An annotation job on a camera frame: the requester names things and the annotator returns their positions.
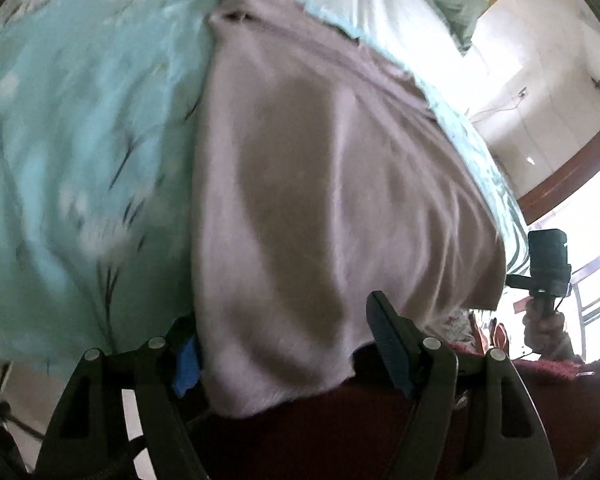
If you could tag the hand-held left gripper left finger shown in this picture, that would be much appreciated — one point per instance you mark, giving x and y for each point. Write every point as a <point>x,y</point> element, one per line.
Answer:
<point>187,370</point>

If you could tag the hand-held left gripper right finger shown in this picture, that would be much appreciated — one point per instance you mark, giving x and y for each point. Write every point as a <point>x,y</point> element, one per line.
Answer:
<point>390,340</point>

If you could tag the pink knitted garment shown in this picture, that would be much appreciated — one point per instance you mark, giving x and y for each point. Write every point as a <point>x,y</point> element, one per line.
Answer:
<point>305,185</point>

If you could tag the person's right hand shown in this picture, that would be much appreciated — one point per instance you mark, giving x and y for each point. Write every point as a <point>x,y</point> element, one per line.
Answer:
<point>542,332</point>

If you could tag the teal floral bed sheet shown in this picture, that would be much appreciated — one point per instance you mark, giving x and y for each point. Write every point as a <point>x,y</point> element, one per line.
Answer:
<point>80,135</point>

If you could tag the white striped pillow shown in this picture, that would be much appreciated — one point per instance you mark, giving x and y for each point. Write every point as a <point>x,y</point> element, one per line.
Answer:
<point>395,25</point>

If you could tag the brown wooden door frame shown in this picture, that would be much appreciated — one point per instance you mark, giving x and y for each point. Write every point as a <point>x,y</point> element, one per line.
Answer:
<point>570,175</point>

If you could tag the wall socket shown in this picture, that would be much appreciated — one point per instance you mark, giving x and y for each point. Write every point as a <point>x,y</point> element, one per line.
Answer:
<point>522,92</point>

